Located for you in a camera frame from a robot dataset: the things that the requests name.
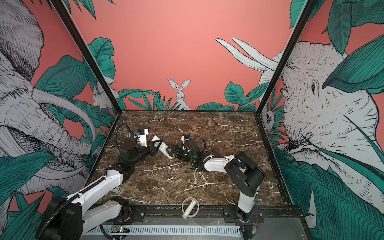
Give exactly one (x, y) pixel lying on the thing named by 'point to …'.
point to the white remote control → (162, 147)
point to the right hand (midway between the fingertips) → (168, 150)
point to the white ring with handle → (187, 212)
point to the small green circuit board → (121, 229)
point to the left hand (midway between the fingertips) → (161, 139)
